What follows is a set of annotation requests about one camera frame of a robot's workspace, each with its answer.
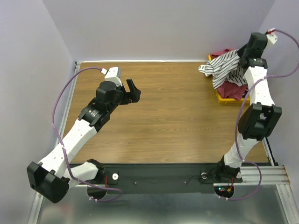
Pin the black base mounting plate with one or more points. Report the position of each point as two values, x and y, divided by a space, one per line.
165 178

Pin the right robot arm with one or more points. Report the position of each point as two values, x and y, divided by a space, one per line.
259 120

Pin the black white striped tank top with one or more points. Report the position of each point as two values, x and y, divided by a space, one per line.
224 68

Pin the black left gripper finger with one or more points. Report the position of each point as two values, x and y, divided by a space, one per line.
131 85
134 97

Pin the maroon red tank top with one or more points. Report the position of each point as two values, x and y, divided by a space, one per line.
231 90

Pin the yellow plastic bin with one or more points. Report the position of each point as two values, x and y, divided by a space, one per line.
226 101

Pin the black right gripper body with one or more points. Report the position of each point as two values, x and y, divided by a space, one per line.
242 54

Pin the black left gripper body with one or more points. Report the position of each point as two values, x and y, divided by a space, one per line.
126 96

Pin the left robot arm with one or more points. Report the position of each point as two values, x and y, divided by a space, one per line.
52 176

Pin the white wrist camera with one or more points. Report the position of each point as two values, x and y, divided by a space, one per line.
271 38
114 75

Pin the left aluminium side rail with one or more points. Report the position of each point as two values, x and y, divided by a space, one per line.
66 93

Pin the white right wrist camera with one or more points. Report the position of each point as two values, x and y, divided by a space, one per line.
271 38

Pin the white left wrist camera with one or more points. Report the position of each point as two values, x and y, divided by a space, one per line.
114 75

